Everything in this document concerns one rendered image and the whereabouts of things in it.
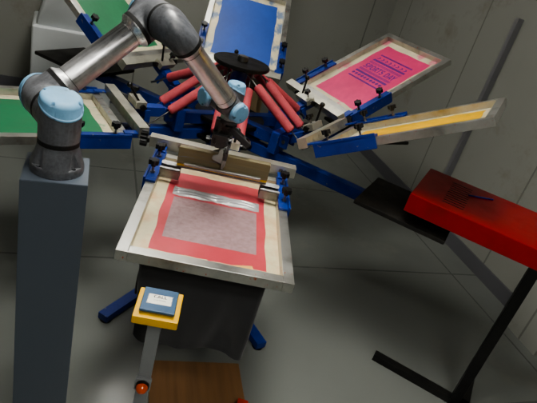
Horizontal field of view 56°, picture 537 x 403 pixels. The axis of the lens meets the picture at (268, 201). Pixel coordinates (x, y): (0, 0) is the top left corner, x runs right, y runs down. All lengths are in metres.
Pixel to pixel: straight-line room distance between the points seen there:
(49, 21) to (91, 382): 3.09
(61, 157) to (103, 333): 1.42
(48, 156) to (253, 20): 2.59
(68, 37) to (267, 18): 1.73
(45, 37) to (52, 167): 3.23
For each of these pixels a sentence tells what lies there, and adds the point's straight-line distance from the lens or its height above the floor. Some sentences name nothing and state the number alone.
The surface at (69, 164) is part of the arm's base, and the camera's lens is 1.56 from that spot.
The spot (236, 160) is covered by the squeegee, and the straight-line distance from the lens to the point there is 2.10.
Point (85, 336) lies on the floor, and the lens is 2.78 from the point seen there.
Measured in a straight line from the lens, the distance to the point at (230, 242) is 1.86.
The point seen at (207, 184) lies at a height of 0.95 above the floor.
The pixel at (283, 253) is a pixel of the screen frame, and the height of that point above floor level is 0.99.
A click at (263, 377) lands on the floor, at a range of 2.75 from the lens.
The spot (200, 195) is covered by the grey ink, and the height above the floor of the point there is 0.96.
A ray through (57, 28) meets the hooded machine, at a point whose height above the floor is 0.84.
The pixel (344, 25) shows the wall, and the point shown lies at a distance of 5.94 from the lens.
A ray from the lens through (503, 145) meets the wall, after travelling 4.39.
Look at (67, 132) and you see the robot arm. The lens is 1.53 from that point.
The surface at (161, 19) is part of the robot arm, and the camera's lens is 1.62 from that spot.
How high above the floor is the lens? 1.96
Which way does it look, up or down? 27 degrees down
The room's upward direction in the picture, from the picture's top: 16 degrees clockwise
